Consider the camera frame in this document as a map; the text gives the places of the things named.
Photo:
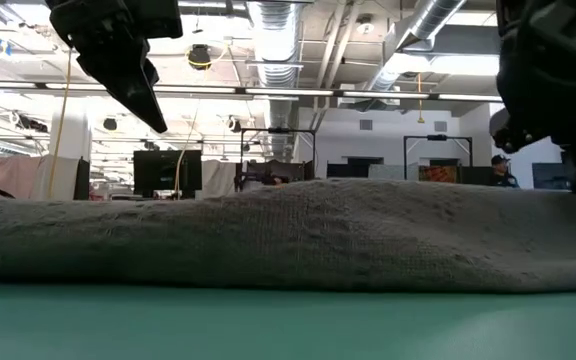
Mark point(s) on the black partition panel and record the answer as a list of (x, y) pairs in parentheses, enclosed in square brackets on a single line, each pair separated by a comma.
[(475, 176)]

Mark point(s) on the orange patterned picture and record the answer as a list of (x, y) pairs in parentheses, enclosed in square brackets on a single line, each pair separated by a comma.
[(438, 175)]

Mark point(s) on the person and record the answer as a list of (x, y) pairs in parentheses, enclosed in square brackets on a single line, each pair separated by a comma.
[(279, 181), (503, 177)]

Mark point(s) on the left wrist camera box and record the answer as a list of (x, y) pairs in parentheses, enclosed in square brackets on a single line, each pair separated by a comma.
[(163, 17)]

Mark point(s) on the ribbed silver ventilation duct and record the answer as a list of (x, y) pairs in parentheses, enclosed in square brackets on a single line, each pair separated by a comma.
[(275, 40), (430, 20)]

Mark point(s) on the small monitor on stand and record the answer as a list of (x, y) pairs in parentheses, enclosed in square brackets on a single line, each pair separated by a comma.
[(550, 176)]

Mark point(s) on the large black monitor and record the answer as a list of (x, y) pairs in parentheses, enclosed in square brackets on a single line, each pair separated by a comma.
[(160, 172)]

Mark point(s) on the grey woven towel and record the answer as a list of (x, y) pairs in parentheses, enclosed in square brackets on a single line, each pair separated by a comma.
[(288, 235)]

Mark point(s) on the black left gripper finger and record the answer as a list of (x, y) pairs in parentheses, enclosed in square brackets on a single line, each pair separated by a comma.
[(123, 75), (151, 82)]

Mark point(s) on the pale fabric curtain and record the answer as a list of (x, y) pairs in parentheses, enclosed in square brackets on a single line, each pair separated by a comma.
[(13, 177)]

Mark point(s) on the long ceiling light strip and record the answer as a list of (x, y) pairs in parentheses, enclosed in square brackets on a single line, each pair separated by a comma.
[(288, 92)]

